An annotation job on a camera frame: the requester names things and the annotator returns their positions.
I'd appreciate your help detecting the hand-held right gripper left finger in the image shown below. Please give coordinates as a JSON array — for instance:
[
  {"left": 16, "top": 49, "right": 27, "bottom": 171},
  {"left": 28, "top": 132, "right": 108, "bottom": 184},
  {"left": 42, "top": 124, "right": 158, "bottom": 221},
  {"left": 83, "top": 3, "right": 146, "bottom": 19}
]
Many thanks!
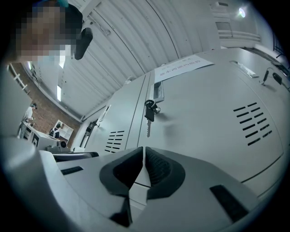
[{"left": 99, "top": 146, "right": 144, "bottom": 197}]

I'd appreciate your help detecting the blue head cap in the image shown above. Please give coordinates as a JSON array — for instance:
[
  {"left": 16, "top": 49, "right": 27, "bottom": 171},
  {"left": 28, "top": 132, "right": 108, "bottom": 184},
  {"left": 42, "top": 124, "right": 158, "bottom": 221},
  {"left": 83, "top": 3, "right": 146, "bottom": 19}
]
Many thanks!
[{"left": 42, "top": 0, "right": 69, "bottom": 8}]

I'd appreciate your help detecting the white shelf unit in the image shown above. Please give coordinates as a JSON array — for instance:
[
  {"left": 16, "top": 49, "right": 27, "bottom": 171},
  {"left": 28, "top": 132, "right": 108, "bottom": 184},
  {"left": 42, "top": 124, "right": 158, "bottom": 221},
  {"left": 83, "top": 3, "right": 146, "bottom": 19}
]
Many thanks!
[{"left": 54, "top": 119, "right": 75, "bottom": 147}]

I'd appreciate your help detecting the white paper notice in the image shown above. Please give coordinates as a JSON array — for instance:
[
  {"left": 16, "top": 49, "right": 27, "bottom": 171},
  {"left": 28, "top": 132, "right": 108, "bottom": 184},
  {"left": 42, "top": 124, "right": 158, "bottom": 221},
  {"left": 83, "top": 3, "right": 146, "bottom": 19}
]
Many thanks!
[{"left": 154, "top": 54, "right": 215, "bottom": 82}]

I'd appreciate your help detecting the black head camera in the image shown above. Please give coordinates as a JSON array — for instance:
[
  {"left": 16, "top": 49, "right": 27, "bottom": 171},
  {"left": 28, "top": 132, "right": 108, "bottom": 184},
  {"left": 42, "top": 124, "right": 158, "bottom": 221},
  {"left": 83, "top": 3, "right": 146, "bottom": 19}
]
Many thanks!
[{"left": 73, "top": 27, "right": 94, "bottom": 61}]

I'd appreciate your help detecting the person's head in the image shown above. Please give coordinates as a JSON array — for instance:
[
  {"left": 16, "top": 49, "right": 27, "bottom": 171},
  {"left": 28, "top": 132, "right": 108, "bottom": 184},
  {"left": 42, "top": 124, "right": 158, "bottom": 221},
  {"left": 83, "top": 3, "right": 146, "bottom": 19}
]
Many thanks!
[{"left": 8, "top": 0, "right": 83, "bottom": 63}]

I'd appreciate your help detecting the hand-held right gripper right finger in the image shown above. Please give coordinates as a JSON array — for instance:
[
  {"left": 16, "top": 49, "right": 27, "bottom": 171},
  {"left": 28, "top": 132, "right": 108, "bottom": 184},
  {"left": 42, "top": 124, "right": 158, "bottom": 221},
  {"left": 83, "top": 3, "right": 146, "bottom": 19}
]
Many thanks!
[{"left": 145, "top": 146, "right": 186, "bottom": 200}]

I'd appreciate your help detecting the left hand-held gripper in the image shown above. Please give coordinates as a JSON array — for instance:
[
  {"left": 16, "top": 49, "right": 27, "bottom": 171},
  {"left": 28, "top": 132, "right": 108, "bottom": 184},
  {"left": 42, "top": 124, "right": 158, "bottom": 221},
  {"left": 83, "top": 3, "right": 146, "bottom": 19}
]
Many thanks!
[{"left": 28, "top": 129, "right": 100, "bottom": 163}]

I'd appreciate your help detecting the black mezzanine railing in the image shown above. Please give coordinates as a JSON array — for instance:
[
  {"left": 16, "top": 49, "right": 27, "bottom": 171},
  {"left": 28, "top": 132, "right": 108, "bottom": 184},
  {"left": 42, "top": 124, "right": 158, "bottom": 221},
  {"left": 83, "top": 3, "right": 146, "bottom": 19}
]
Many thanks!
[{"left": 273, "top": 34, "right": 285, "bottom": 61}]

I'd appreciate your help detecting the grey metal locker cabinet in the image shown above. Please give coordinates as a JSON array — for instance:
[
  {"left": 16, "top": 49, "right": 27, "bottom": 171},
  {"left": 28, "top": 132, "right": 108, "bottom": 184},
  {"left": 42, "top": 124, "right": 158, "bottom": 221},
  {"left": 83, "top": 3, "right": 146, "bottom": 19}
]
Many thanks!
[{"left": 72, "top": 47, "right": 290, "bottom": 227}]

